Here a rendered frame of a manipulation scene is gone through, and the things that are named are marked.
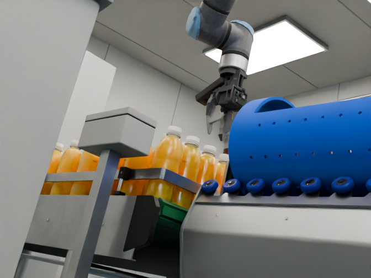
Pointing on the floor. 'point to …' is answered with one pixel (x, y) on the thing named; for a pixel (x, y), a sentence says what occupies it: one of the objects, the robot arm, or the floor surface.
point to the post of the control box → (93, 215)
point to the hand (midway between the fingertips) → (214, 133)
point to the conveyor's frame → (114, 220)
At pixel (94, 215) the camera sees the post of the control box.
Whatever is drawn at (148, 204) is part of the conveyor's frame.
